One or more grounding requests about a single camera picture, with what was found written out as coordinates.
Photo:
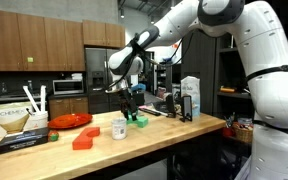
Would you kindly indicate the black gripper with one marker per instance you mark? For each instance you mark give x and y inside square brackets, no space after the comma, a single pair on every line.
[125,98]

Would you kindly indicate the white printed tin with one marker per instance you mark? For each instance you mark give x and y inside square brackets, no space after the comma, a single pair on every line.
[119,130]

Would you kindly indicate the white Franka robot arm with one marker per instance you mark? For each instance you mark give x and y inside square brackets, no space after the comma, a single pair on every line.
[274,86]

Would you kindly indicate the pink sticky note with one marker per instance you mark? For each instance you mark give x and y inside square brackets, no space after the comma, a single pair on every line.
[145,107]

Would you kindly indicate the black electronics box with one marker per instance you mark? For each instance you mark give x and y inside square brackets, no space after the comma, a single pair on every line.
[159,106]

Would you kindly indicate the small black phone on stand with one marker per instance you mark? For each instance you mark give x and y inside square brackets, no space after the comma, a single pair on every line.
[170,105]

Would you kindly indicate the red plate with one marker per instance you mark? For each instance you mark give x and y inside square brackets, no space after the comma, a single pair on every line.
[80,120]

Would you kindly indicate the orange foam block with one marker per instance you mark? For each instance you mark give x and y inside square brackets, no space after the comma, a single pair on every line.
[84,140]

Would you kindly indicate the stainless steel refrigerator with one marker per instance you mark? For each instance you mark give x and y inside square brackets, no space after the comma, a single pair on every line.
[95,66]

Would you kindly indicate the wide wooden lower cabinet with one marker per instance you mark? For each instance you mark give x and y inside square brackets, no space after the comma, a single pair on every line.
[69,106]

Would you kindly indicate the white stack on microwave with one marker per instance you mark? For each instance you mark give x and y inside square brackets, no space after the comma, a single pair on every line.
[77,76]

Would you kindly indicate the white and blue paper bag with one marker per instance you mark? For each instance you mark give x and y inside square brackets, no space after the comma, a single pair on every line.
[191,88]

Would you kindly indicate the silver microwave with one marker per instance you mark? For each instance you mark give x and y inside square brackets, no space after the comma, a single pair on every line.
[67,87]

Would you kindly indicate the toy strawberry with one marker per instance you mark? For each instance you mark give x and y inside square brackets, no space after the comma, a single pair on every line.
[53,136]

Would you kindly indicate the wooden cabinet above refrigerator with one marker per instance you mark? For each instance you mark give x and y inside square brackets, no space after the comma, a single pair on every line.
[104,33]

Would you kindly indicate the white plastic stick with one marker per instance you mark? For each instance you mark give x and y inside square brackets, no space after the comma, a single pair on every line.
[43,98]
[30,99]

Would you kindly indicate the white cup with sticks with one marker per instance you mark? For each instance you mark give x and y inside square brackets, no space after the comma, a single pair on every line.
[39,120]

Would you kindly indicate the small red container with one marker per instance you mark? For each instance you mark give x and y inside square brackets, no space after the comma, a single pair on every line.
[227,132]

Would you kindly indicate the flat orange tool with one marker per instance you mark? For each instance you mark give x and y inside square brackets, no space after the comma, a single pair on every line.
[228,89]

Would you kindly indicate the dark shelving unit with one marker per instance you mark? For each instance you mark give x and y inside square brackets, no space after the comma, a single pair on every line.
[230,66]

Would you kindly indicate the flat black box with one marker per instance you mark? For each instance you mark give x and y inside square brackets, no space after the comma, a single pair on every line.
[22,140]

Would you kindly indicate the green sticker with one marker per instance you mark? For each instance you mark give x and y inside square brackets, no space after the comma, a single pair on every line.
[30,59]

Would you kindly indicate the wicker basket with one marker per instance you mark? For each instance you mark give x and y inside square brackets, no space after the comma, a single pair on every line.
[243,134]

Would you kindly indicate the wooden upper kitchen cabinets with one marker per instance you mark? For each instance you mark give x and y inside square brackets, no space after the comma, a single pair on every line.
[34,40]

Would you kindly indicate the white Chemex filter box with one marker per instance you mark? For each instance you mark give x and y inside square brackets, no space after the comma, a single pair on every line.
[7,121]

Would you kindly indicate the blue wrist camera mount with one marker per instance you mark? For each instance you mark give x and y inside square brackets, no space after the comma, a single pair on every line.
[138,87]

